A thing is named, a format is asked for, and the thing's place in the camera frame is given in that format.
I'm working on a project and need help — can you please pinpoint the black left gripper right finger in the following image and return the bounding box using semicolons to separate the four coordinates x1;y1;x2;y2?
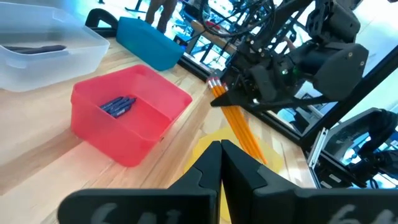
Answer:
221;139;398;224

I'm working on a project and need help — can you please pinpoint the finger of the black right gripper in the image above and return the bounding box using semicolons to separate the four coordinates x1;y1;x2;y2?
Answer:
210;90;261;109
229;73;248;94

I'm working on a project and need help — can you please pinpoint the blue plastic bin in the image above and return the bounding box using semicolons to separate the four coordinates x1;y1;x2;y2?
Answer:
116;16;186;72

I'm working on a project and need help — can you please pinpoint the black right camera cable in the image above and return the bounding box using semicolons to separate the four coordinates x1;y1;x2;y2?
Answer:
201;0;277;39

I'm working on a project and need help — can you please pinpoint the orange pencil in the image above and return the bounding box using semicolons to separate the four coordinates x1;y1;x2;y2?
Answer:
222;83;269;165
216;77;264;164
207;79;253;159
211;77;259;162

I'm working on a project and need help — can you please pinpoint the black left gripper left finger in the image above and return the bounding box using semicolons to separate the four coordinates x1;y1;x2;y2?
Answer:
57;139;223;224

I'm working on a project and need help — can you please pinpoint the person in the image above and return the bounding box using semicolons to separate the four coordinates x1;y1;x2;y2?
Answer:
144;0;178;34

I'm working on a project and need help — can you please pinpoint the clear plastic bin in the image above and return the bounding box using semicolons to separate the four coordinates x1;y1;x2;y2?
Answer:
0;1;110;93

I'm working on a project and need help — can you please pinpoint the red plastic bin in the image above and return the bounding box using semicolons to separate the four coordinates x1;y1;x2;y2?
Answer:
70;64;193;168

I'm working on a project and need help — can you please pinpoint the black pen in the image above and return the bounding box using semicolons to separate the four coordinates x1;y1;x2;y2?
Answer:
2;44;67;55

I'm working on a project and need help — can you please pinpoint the blue crayon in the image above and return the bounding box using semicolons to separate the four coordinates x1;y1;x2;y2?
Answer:
99;96;125;110
109;98;137;119
104;97;131;113

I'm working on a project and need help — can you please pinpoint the yellow translucent plastic bin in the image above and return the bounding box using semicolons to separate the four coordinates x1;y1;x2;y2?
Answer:
183;126;285;224

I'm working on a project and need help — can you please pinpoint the black clamp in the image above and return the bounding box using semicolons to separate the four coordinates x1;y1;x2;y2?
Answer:
85;8;119;38

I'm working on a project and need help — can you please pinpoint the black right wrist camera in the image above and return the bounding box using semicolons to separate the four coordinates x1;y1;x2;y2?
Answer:
248;63;278;103

